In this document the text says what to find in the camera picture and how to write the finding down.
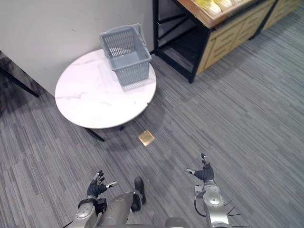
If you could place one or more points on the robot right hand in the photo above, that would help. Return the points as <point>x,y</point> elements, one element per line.
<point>204,173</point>

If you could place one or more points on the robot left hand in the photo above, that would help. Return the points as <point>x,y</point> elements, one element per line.
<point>95,187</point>

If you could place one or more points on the grey plastic shopping basket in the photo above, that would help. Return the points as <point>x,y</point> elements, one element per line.
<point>127,55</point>

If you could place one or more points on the robot silver leg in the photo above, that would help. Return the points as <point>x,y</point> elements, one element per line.
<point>118,209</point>

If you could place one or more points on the robot dark foot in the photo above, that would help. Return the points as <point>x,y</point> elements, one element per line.
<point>139,190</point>

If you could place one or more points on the round white marble table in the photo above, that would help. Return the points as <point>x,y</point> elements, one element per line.
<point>104,91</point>

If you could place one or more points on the black metal leg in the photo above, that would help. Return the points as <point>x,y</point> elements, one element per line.
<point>19,82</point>

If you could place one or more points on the wooden produce display stand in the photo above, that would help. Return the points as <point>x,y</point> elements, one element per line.
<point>240,33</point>

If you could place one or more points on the black metal shelf frame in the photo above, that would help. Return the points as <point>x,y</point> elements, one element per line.
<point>177,39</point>

